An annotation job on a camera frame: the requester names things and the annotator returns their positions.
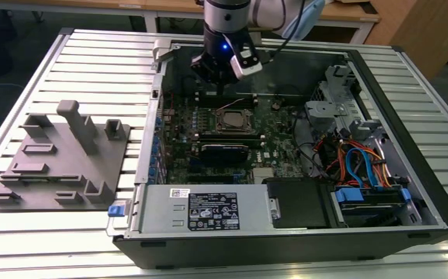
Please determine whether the metal socket cover frame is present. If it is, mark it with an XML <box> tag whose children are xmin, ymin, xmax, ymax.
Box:
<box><xmin>216</xmin><ymin>108</ymin><xmax>251</xmax><ymax>135</ymax></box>

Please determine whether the CPU socket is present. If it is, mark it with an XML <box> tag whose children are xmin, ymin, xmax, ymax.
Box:
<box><xmin>214</xmin><ymin>107</ymin><xmax>253</xmax><ymax>135</ymax></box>

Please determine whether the white framed desk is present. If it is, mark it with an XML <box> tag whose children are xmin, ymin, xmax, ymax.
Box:
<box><xmin>0</xmin><ymin>0</ymin><xmax>161</xmax><ymax>33</ymax></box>

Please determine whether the short graphics card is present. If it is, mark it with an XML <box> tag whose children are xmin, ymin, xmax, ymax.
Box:
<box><xmin>200</xmin><ymin>142</ymin><xmax>252</xmax><ymax>167</ymax></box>

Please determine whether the green motherboard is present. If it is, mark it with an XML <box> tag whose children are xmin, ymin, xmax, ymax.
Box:
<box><xmin>161</xmin><ymin>92</ymin><xmax>315</xmax><ymax>185</ymax></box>

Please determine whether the silver metal drive cage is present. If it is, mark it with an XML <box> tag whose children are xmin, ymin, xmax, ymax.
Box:
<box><xmin>304</xmin><ymin>64</ymin><xmax>390</xmax><ymax>140</ymax></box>

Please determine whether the wooden top desk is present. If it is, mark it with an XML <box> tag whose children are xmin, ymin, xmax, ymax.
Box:
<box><xmin>156</xmin><ymin>0</ymin><xmax>383</xmax><ymax>45</ymax></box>

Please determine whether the small silver heat sink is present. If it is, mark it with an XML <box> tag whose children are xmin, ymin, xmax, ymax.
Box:
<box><xmin>253</xmin><ymin>167</ymin><xmax>277</xmax><ymax>179</ymax></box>

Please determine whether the grey parts rack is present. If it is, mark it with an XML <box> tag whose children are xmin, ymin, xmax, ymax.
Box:
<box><xmin>0</xmin><ymin>99</ymin><xmax>133</xmax><ymax>210</ymax></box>

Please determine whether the silver power supply unit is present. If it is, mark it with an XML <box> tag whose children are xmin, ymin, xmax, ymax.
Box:
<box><xmin>125</xmin><ymin>184</ymin><xmax>283</xmax><ymax>233</ymax></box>

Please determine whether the black plastic shroud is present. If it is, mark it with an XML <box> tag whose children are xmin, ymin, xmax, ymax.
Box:
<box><xmin>265</xmin><ymin>177</ymin><xmax>341</xmax><ymax>230</ymax></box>

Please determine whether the wooden cabinet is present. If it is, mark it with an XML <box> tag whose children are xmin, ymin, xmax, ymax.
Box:
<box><xmin>366</xmin><ymin>0</ymin><xmax>448</xmax><ymax>82</ymax></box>

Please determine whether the blue plastic latch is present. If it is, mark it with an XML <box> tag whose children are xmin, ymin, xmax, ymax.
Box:
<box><xmin>107</xmin><ymin>205</ymin><xmax>126</xmax><ymax>219</ymax></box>

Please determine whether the hard disk in blue carrier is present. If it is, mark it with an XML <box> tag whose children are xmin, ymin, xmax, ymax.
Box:
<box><xmin>335</xmin><ymin>187</ymin><xmax>414</xmax><ymax>228</ymax></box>

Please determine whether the black grey PC case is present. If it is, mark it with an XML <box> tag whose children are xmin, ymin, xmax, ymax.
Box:
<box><xmin>107</xmin><ymin>39</ymin><xmax>448</xmax><ymax>270</ymax></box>

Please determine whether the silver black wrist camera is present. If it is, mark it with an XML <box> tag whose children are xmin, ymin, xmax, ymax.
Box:
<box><xmin>229</xmin><ymin>42</ymin><xmax>267</xmax><ymax>81</ymax></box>

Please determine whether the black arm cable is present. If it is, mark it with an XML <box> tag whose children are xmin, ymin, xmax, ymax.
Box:
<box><xmin>263</xmin><ymin>0</ymin><xmax>311</xmax><ymax>65</ymax></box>

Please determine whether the black cable bundle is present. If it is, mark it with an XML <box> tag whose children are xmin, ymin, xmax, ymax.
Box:
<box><xmin>292</xmin><ymin>115</ymin><xmax>328</xmax><ymax>178</ymax></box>

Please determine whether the red power wire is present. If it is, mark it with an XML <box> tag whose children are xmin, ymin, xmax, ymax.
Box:
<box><xmin>312</xmin><ymin>133</ymin><xmax>329</xmax><ymax>153</ymax></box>

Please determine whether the blue data wire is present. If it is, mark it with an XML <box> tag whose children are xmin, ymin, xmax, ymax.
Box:
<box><xmin>345</xmin><ymin>147</ymin><xmax>380</xmax><ymax>190</ymax></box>

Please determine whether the orange yellow wire bundle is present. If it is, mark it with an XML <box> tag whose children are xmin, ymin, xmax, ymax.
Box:
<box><xmin>323</xmin><ymin>138</ymin><xmax>402</xmax><ymax>188</ymax></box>

